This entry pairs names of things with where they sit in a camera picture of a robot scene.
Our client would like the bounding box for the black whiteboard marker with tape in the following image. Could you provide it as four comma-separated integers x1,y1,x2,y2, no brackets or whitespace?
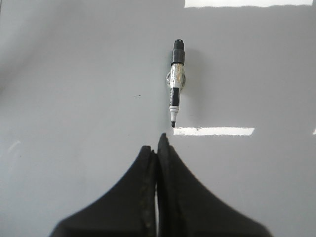
166,39,186,128

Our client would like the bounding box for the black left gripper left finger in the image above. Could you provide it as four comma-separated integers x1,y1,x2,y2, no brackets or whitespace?
51,146,157,237

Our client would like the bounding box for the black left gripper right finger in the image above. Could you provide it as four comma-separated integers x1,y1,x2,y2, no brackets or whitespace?
157,134,271,237

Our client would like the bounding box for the white whiteboard with aluminium frame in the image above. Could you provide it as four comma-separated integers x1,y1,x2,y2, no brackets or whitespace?
0,0,316,237

